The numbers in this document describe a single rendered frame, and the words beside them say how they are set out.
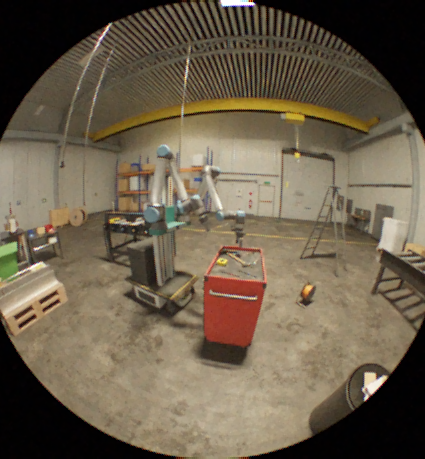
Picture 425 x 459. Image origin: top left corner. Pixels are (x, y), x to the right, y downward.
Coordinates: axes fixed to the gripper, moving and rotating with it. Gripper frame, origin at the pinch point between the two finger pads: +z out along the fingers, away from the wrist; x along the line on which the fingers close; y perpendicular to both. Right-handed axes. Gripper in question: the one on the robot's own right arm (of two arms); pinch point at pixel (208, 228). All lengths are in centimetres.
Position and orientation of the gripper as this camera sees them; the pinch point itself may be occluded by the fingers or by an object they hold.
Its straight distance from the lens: 153.7
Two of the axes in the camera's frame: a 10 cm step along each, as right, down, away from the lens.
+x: -2.3, 3.3, -9.1
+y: -8.9, 3.1, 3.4
